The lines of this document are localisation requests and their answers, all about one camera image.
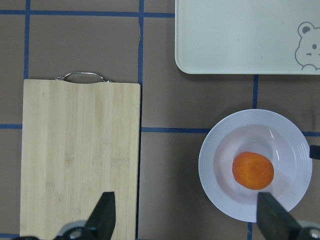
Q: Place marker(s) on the orange fruit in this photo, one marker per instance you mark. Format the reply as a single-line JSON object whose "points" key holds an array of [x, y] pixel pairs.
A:
{"points": [[252, 170]]}

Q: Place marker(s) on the white round plate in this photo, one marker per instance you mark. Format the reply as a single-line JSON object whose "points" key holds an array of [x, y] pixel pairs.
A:
{"points": [[259, 131]]}

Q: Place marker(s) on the cream tray with bear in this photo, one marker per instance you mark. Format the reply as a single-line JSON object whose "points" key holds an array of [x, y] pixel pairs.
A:
{"points": [[278, 37]]}

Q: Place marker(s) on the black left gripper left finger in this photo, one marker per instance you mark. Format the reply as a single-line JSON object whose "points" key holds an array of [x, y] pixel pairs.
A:
{"points": [[101, 223]]}

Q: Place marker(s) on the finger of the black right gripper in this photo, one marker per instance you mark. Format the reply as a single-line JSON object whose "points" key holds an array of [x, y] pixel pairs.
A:
{"points": [[314, 152]]}

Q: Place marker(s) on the wooden cutting board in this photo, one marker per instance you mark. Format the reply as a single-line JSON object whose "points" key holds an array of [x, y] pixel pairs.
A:
{"points": [[78, 141]]}

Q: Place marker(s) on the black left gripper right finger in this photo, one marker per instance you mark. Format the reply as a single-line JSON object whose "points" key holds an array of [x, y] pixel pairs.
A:
{"points": [[273, 221]]}

